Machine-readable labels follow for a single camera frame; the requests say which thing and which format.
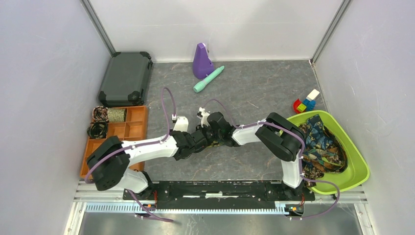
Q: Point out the rolled black patterned tie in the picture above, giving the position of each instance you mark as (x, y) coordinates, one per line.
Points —
(97, 130)

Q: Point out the orange compartment tray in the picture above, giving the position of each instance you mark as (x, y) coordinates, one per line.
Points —
(134, 128)

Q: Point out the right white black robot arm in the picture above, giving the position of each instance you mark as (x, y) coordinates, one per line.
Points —
(279, 135)

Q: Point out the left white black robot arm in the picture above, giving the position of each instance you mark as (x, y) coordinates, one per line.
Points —
(109, 165)

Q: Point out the teal cylindrical pen tool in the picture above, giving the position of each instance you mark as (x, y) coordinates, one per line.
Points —
(204, 82)

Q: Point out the rolled pink brown tie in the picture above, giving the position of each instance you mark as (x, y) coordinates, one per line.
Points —
(100, 114)

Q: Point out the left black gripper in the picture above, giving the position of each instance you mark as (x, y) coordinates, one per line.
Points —
(184, 133)

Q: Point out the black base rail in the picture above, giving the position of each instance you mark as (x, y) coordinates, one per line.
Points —
(260, 194)

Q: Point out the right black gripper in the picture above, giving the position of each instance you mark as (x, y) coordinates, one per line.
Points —
(205, 127)

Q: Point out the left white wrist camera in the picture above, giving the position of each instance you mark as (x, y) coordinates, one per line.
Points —
(180, 123)

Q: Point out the rolled olive speckled tie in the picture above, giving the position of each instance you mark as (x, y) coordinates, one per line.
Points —
(116, 115)

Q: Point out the purple metronome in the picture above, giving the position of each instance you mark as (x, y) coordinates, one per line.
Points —
(202, 66)

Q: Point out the dark green hard case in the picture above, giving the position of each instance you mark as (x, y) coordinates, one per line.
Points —
(125, 82)

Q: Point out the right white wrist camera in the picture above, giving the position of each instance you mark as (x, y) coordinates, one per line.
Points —
(203, 116)

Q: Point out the pile of patterned ties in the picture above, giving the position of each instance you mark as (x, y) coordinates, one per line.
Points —
(323, 153)

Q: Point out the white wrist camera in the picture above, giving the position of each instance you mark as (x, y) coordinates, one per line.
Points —
(203, 116)
(180, 123)

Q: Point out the lime green plastic bin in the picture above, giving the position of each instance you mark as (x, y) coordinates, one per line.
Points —
(357, 171)

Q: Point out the colourful toy block stack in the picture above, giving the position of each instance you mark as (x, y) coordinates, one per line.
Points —
(308, 104)

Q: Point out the blue yellow floral tie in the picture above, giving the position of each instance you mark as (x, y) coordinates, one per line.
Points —
(212, 145)

